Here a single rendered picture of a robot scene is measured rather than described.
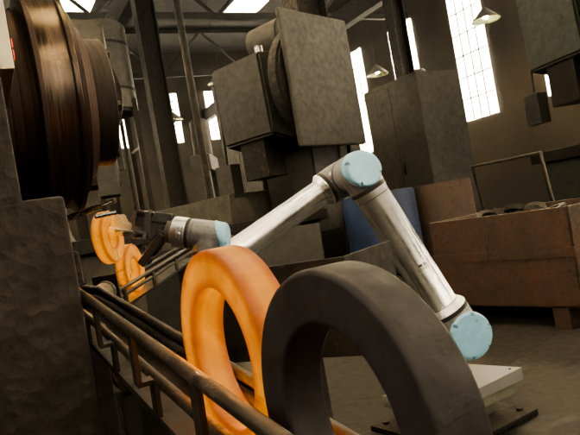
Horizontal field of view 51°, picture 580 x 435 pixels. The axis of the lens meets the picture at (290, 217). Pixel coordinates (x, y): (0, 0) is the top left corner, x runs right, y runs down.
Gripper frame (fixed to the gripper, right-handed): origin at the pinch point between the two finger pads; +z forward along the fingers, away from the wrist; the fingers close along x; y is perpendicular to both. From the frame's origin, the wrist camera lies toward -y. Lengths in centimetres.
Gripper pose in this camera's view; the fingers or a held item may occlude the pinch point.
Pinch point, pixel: (107, 230)
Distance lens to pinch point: 190.3
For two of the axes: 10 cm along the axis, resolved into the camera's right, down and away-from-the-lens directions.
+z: -9.9, -1.1, 1.3
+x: -1.3, 0.3, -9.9
